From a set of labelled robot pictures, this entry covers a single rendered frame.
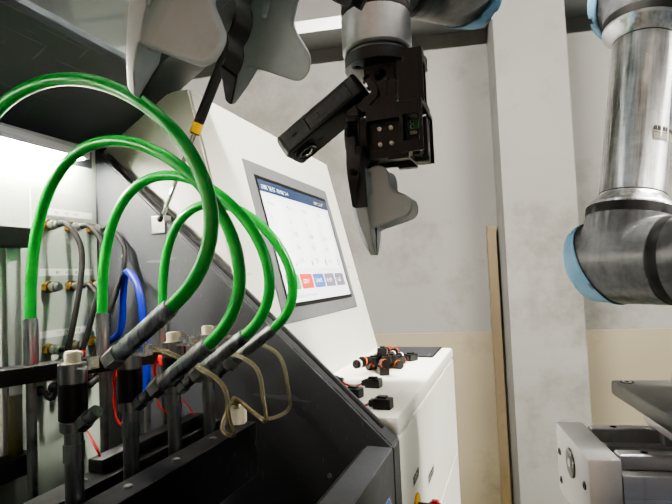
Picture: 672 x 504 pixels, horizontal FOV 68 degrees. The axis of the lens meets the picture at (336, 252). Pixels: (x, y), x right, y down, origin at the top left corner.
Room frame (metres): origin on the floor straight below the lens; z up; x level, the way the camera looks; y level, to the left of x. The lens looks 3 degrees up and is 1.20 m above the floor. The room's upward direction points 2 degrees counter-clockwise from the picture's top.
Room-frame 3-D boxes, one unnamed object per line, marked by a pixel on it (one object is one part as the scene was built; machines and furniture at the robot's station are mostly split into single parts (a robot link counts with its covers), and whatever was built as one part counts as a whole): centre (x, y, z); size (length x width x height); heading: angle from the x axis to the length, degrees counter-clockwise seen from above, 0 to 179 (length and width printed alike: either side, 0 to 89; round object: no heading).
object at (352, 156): (0.51, -0.03, 1.31); 0.05 x 0.02 x 0.09; 160
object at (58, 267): (0.83, 0.44, 1.20); 0.13 x 0.03 x 0.31; 160
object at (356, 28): (0.53, -0.05, 1.45); 0.08 x 0.08 x 0.05
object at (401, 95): (0.52, -0.06, 1.37); 0.09 x 0.08 x 0.12; 70
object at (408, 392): (1.13, -0.10, 0.96); 0.70 x 0.22 x 0.03; 160
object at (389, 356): (1.16, -0.11, 1.01); 0.23 x 0.11 x 0.06; 160
